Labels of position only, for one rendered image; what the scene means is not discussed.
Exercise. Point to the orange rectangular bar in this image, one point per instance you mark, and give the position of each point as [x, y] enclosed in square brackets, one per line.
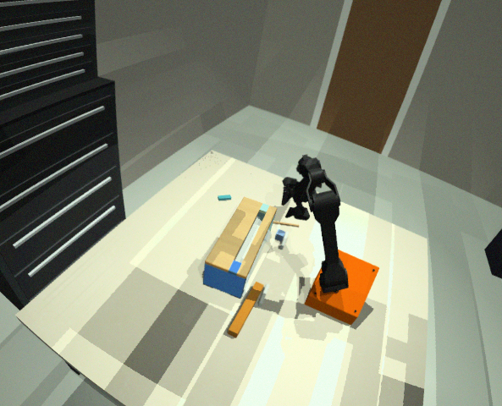
[245, 310]

